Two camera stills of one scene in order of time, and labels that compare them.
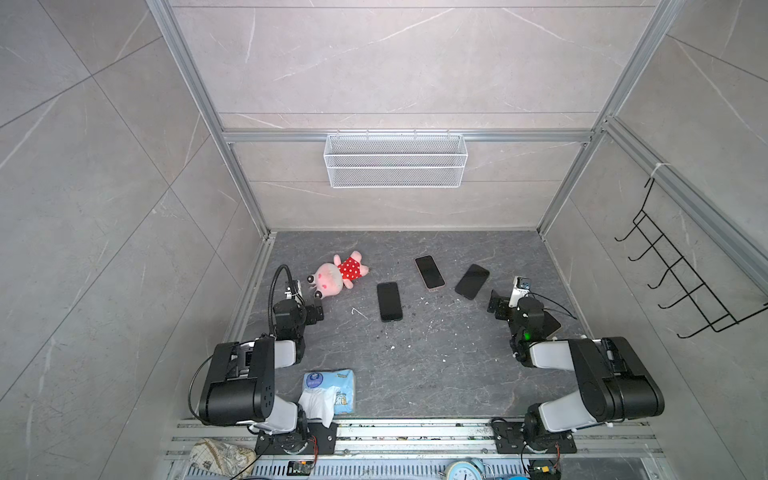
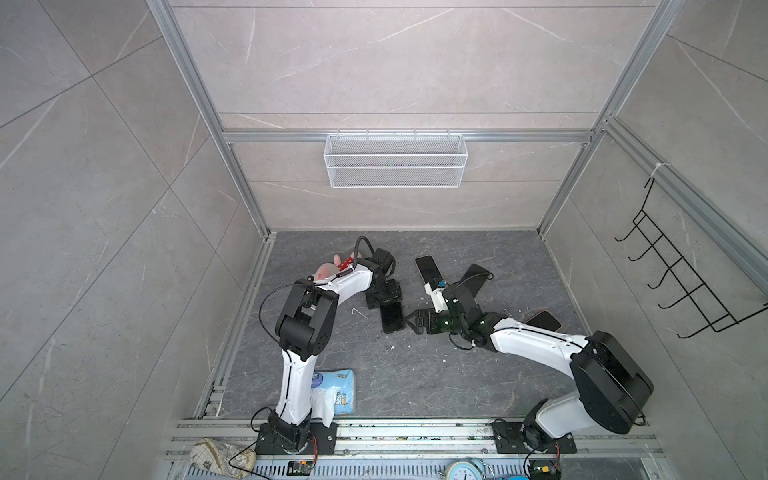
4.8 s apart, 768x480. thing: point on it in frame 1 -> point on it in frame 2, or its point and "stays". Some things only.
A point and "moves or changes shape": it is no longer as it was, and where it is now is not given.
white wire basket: (395, 161) stays
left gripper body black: (312, 317) -> (388, 291)
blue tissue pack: (344, 379) stays
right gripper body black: (505, 312) -> (443, 322)
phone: (429, 273) stays
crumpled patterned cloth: (229, 461) stays
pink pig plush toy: (328, 279) stays
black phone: (390, 307) moves or changes shape
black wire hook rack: (697, 295) stays
